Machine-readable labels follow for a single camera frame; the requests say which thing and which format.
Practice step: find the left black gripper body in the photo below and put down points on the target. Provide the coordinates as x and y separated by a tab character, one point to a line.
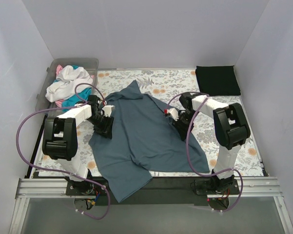
105	125

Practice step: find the white t shirt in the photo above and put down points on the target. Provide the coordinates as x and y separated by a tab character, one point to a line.
57	90

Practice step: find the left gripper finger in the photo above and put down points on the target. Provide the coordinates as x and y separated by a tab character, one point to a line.
99	131
108	127

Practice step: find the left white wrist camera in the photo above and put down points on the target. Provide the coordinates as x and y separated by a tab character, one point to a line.
107	110

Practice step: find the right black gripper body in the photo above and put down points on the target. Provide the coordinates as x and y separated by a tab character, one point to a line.
181	127

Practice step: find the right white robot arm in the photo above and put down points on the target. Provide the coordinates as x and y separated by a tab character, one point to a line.
231	131

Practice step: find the blue grey t shirt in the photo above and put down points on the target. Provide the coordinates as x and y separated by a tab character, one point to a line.
143	141

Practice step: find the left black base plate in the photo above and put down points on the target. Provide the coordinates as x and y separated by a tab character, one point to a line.
97	189

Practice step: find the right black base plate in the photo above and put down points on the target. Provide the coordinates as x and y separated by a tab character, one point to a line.
207	186

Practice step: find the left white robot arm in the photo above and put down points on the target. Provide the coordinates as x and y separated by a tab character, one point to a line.
60	139

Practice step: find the folded black t shirt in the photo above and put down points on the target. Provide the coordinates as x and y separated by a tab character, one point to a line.
217	80

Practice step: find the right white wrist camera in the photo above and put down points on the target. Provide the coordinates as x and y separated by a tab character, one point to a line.
172	113

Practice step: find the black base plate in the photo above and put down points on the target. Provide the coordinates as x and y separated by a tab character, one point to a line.
97	189
207	186

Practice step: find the clear plastic bin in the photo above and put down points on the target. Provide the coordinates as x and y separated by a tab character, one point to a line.
89	64

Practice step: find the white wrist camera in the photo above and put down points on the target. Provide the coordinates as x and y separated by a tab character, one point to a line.
107	110
172	113

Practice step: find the aluminium frame rail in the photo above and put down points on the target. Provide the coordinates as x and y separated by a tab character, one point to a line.
253	186

